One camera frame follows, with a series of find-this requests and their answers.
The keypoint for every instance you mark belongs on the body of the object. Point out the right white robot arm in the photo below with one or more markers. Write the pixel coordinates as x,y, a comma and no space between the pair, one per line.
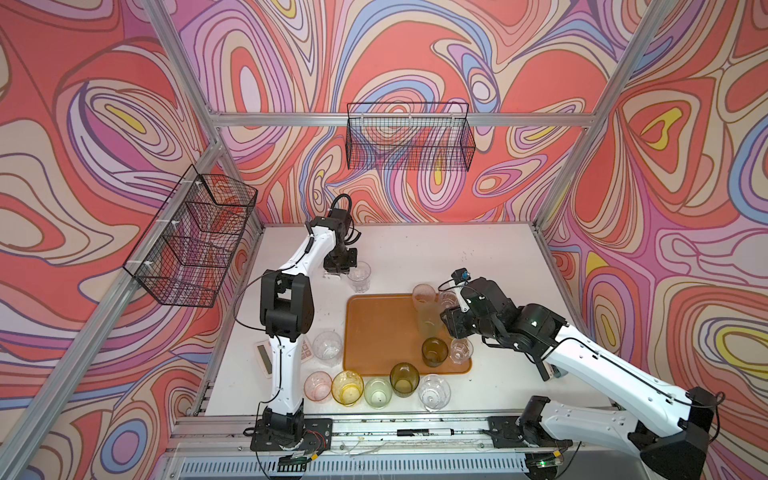
661,424

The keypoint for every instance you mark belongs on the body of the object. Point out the yellow glass front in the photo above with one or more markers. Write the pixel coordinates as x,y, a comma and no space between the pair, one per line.
347,388

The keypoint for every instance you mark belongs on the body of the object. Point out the pink glass front left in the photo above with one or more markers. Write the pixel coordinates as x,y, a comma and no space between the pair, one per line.
317,386

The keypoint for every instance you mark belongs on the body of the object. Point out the light green glass front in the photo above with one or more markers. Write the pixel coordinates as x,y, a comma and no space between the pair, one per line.
378,392

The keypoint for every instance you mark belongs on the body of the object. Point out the dark olive glass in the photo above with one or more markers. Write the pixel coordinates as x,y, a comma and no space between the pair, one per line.
404,379

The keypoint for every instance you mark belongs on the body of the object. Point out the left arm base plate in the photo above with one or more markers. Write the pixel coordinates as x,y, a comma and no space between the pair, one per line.
310,435

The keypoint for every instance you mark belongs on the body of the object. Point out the frosted pale green tumbler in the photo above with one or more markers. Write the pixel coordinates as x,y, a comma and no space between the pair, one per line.
428,322

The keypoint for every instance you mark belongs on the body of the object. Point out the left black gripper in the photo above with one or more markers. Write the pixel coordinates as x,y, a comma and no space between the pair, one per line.
329,265

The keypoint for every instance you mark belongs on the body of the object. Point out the clear stemmed glass front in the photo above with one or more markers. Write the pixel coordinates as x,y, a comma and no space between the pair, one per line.
434,392

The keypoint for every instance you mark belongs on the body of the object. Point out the pink white calculator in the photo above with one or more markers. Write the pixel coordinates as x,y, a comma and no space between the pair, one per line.
264,356

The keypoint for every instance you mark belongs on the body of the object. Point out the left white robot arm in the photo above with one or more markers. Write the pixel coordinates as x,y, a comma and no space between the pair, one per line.
287,312

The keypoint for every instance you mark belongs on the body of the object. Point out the clear ribbed glass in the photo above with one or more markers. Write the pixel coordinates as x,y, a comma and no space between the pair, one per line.
447,300

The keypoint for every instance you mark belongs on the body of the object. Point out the black pen on rail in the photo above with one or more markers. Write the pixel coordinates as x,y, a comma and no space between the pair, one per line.
425,432

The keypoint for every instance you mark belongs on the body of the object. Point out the back black wire basket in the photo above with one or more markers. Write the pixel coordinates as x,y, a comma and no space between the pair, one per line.
409,136

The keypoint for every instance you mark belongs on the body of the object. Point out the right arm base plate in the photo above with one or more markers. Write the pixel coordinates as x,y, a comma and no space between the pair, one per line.
512,432

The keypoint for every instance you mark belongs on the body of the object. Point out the left black wire basket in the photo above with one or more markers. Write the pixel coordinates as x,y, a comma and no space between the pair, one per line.
201,225

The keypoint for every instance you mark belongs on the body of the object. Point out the orange rectangular tray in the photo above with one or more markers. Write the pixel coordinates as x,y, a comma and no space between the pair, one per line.
381,331

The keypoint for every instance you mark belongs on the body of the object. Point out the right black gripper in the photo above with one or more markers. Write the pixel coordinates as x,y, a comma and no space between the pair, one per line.
454,322

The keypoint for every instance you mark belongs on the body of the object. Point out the small clear glass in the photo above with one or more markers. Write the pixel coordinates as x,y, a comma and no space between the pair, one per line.
461,351

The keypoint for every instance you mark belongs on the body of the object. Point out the black wire basket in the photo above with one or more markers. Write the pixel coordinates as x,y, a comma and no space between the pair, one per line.
201,225
409,136

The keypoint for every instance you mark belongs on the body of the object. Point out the frosted pink tumbler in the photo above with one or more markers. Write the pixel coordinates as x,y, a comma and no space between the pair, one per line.
423,295

